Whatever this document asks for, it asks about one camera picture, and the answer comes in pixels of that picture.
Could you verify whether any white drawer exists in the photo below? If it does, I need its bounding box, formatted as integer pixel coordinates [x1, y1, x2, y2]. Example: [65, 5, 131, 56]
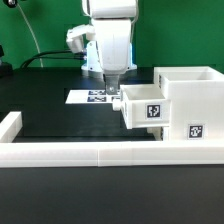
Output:
[147, 127, 169, 141]
[112, 84, 171, 129]

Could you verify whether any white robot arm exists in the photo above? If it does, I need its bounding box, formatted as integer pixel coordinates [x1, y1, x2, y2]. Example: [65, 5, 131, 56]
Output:
[66, 0, 138, 95]

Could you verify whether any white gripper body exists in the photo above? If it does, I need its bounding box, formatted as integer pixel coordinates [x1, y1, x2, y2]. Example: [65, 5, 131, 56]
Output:
[92, 19, 131, 75]

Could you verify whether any black device at left edge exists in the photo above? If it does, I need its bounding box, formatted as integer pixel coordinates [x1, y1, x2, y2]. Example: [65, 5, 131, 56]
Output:
[0, 45, 13, 78]

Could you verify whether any white U-shaped border frame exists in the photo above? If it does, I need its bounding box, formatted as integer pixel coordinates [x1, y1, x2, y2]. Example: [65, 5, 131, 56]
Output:
[0, 112, 224, 168]

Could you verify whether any white thin cable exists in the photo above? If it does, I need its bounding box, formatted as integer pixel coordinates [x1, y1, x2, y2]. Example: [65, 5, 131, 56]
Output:
[15, 2, 45, 68]

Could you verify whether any marker tag sheet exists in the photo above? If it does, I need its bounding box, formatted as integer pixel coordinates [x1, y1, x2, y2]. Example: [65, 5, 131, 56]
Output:
[65, 90, 120, 104]

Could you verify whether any white front drawer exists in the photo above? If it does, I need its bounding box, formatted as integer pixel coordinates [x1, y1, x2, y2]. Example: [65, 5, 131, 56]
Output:
[147, 127, 169, 141]

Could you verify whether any black cable bundle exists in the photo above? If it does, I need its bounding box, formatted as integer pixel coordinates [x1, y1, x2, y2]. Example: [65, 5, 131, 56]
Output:
[19, 49, 88, 69]

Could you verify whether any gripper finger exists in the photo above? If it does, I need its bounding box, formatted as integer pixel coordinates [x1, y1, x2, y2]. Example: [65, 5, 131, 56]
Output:
[105, 75, 119, 95]

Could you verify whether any white drawer cabinet box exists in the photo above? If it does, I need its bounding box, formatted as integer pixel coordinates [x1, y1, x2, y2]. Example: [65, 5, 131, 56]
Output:
[154, 66, 224, 140]

